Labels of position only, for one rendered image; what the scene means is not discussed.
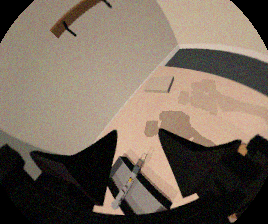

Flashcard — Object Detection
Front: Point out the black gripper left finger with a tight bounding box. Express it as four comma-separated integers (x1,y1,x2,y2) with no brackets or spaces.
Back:
29,129,118,206

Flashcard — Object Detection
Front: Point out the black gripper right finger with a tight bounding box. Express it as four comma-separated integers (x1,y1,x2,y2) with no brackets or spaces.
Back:
158,128,242,198

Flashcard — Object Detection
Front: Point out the wooden board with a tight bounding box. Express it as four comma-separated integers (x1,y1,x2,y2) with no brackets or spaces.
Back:
228,144,248,218

